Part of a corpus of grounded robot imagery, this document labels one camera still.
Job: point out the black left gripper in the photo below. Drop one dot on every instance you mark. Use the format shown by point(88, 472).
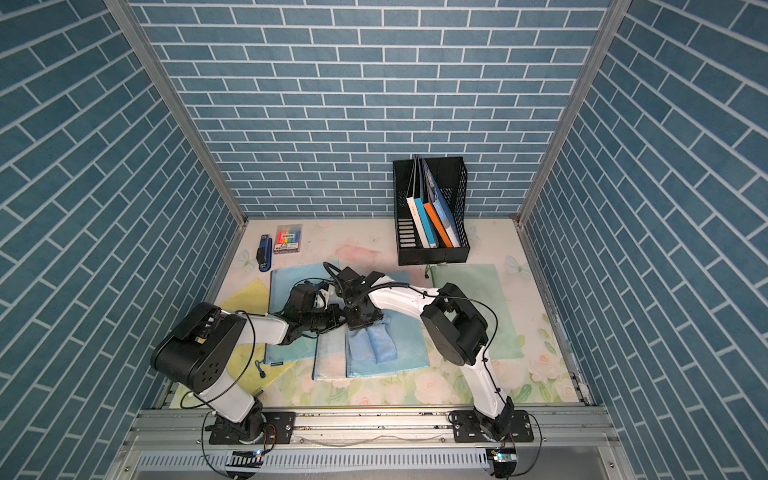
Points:
point(333, 310)

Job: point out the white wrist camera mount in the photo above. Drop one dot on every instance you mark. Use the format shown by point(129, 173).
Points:
point(327, 290)

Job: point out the black mesh file holder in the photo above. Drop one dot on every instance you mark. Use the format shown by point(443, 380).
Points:
point(451, 176)

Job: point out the green mesh document bag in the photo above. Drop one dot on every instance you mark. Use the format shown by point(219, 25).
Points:
point(481, 282)

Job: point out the aluminium front rail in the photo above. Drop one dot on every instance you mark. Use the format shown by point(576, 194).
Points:
point(548, 442)

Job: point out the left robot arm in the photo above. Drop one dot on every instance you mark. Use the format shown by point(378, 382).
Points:
point(197, 350)

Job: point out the teal book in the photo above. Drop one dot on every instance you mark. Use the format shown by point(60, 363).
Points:
point(426, 224)

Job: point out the blue black stapler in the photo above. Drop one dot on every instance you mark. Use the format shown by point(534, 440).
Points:
point(264, 253)

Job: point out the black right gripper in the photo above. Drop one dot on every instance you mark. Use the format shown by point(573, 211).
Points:
point(353, 323)

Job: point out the orange book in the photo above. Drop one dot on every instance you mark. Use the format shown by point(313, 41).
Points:
point(438, 226)

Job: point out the blue mesh document bag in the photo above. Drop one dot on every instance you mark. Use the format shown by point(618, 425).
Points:
point(281, 282)

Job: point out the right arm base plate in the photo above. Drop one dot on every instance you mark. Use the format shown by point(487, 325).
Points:
point(469, 426)

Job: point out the white book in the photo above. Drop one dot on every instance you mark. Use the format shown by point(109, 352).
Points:
point(417, 221)

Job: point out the clear grey document bag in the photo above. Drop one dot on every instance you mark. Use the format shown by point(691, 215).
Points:
point(330, 356)

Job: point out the blue folder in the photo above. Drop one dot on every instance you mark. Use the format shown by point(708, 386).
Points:
point(436, 198)

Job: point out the light blue cleaning cloth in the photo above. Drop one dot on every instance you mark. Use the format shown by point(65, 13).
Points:
point(374, 343)

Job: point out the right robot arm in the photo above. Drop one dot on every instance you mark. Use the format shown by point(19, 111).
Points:
point(457, 328)

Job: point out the yellow mesh document bag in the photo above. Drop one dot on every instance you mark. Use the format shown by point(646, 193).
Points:
point(253, 298)

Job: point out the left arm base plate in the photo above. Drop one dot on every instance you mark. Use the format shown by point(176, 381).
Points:
point(252, 427)

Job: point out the light blue document bag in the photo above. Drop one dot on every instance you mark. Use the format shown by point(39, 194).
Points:
point(411, 347)

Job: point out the box of coloured markers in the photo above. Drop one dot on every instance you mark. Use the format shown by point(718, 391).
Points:
point(287, 239)

